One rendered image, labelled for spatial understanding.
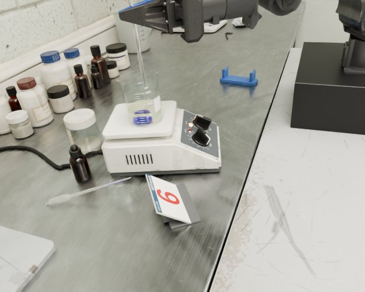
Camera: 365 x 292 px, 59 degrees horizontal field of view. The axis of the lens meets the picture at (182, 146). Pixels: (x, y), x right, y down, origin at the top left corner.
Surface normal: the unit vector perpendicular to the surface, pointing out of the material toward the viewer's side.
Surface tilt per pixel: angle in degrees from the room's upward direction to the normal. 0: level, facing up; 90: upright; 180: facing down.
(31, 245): 0
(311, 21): 90
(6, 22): 90
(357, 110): 90
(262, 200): 0
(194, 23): 90
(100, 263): 0
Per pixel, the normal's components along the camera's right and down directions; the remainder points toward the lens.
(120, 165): -0.05, 0.55
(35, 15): 0.93, 0.12
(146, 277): -0.09, -0.83
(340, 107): -0.36, 0.54
